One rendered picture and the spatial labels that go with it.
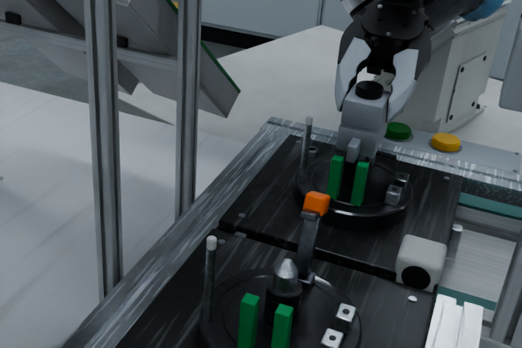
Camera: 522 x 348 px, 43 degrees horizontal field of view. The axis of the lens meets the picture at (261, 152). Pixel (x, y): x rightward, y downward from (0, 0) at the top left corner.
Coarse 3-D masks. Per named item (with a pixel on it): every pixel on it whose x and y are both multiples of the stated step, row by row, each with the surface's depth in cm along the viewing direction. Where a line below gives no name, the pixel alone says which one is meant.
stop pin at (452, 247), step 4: (456, 224) 76; (452, 228) 75; (456, 228) 75; (460, 228) 75; (452, 232) 75; (456, 232) 75; (460, 232) 75; (452, 236) 76; (456, 236) 76; (460, 236) 75; (452, 240) 76; (456, 240) 76; (448, 244) 76; (452, 244) 76; (456, 244) 76; (448, 248) 76; (452, 248) 76; (456, 248) 76; (448, 252) 77; (452, 252) 77; (456, 252) 76; (448, 256) 77; (452, 256) 77
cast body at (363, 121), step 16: (352, 96) 72; (368, 96) 71; (384, 96) 72; (352, 112) 72; (368, 112) 71; (384, 112) 72; (352, 128) 72; (368, 128) 72; (384, 128) 75; (336, 144) 74; (352, 144) 71; (368, 144) 72; (352, 160) 71
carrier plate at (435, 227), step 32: (288, 160) 86; (384, 160) 88; (256, 192) 78; (288, 192) 79; (416, 192) 81; (448, 192) 82; (224, 224) 72; (256, 224) 72; (288, 224) 73; (416, 224) 75; (448, 224) 75; (320, 256) 70; (352, 256) 69; (384, 256) 69
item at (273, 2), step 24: (216, 0) 396; (240, 0) 391; (264, 0) 386; (288, 0) 381; (312, 0) 376; (216, 24) 403; (240, 24) 398; (264, 24) 392; (288, 24) 387; (312, 24) 382
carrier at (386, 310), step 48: (240, 240) 70; (192, 288) 62; (240, 288) 60; (288, 288) 54; (336, 288) 61; (384, 288) 64; (144, 336) 57; (192, 336) 57; (240, 336) 53; (288, 336) 52; (336, 336) 53; (384, 336) 59
